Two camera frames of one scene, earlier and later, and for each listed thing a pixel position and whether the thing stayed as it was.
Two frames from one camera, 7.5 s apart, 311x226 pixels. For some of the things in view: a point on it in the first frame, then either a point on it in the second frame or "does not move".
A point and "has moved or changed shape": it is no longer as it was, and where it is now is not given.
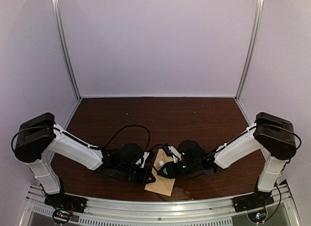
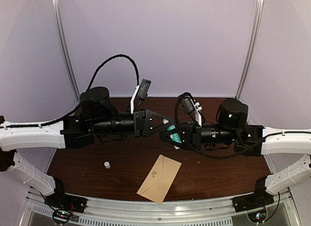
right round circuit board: x=257 y=217 does not move
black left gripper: x=143 y=179 -> x=147 y=130
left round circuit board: x=61 y=216 does not move
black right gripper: x=172 y=173 -> x=191 y=132
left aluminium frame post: x=58 y=11 does not move
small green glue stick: x=161 y=163 -> x=174 y=136
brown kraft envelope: x=162 y=185 has moved or changed shape
